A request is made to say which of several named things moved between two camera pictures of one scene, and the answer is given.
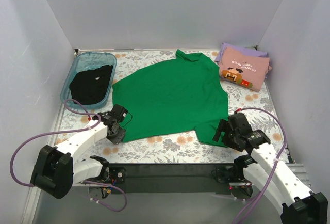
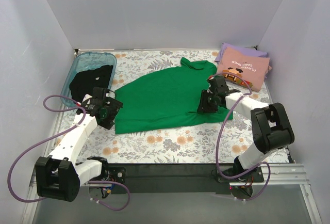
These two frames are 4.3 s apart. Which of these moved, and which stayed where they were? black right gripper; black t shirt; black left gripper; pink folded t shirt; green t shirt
Moved: black right gripper; black left gripper; green t shirt
Stayed: black t shirt; pink folded t shirt
